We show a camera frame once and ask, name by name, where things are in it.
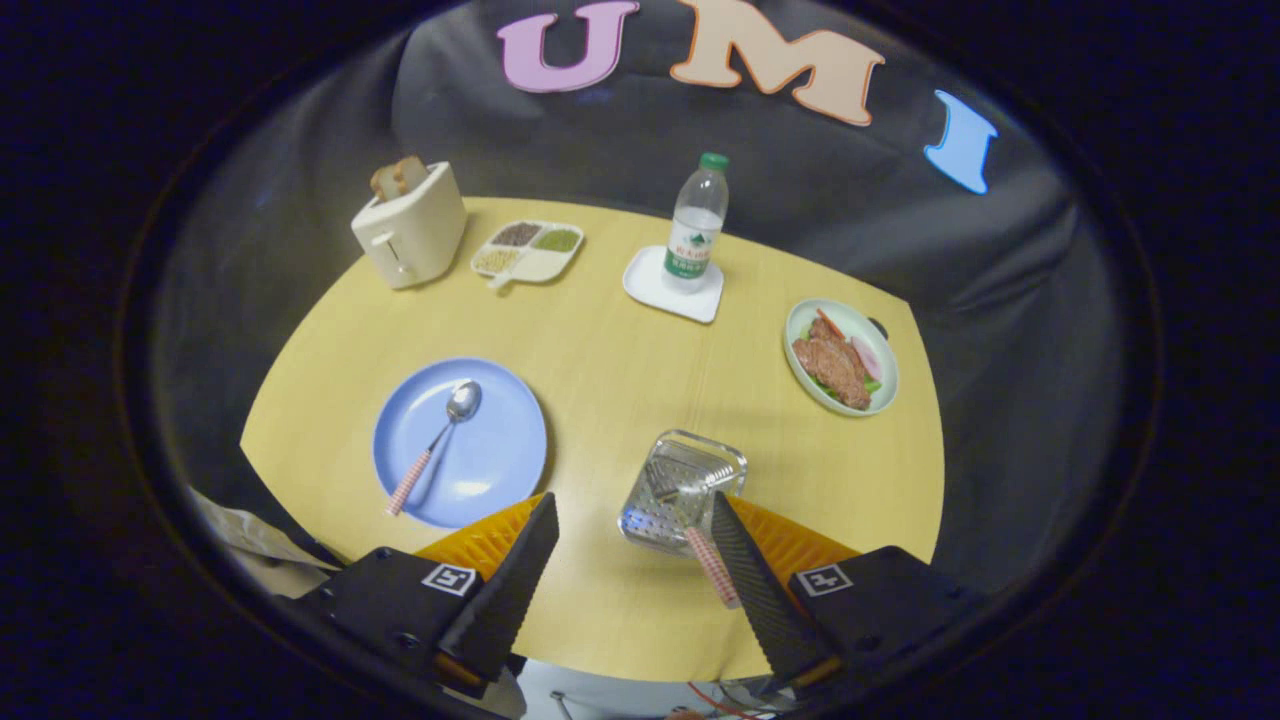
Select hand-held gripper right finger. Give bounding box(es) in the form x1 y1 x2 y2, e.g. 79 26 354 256
710 491 986 691

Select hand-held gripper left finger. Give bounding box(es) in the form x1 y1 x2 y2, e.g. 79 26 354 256
300 492 561 701

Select fork with red checked handle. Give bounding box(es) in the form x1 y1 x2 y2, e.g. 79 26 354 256
645 458 741 609

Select spoon with red checked handle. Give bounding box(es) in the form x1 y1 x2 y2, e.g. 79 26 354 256
386 380 483 518

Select blue plate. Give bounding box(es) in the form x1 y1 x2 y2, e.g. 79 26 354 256
373 358 549 529

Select metal cutlery drainer basket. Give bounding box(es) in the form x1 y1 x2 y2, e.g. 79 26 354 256
617 430 749 557

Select green plate with meat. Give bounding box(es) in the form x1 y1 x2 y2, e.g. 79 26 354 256
784 298 900 417

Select person's beige clothing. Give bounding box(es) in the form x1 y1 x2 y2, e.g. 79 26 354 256
190 487 341 601

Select white square coaster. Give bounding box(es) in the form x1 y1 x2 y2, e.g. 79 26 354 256
622 245 725 325

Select white divided dish with beans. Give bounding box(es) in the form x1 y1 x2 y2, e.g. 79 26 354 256
470 220 585 291

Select clear water bottle green cap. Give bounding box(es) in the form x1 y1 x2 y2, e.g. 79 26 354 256
663 152 731 293

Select cream toaster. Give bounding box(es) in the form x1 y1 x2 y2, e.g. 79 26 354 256
351 162 468 291

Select black backdrop cloth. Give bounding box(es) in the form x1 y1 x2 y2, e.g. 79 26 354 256
150 0 1126 601

